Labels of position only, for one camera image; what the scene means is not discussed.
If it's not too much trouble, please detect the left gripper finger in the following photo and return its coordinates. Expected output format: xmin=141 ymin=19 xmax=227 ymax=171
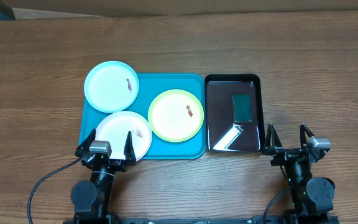
xmin=124 ymin=131 xmax=136 ymax=166
xmin=75 ymin=129 xmax=96 ymax=157

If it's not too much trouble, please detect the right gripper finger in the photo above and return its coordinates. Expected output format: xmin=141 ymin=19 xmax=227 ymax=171
xmin=262 ymin=123 xmax=283 ymax=155
xmin=300 ymin=123 xmax=314 ymax=148

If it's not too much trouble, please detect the pink white plate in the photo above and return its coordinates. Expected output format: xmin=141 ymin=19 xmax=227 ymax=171
xmin=96 ymin=111 xmax=152 ymax=161

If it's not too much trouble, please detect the green scrubbing sponge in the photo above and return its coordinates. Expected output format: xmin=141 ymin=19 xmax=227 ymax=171
xmin=232 ymin=95 xmax=252 ymax=123

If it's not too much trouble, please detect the yellow green plate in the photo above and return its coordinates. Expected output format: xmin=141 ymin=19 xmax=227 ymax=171
xmin=147 ymin=89 xmax=204 ymax=142

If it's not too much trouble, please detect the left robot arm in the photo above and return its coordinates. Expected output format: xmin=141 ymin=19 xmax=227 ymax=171
xmin=71 ymin=129 xmax=136 ymax=224

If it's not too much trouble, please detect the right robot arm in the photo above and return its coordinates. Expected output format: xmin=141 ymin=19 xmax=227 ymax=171
xmin=262 ymin=124 xmax=339 ymax=223

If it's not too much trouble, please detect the black water tray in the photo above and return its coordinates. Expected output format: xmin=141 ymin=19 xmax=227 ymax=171
xmin=204 ymin=74 xmax=265 ymax=152

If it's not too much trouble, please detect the teal plastic tray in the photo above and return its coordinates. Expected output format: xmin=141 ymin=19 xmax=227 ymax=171
xmin=79 ymin=73 xmax=206 ymax=160

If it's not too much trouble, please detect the light blue plate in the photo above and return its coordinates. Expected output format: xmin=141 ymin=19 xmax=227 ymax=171
xmin=83 ymin=61 xmax=139 ymax=113

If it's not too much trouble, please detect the cardboard backdrop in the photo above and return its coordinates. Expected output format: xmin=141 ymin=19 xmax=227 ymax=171
xmin=5 ymin=0 xmax=358 ymax=16

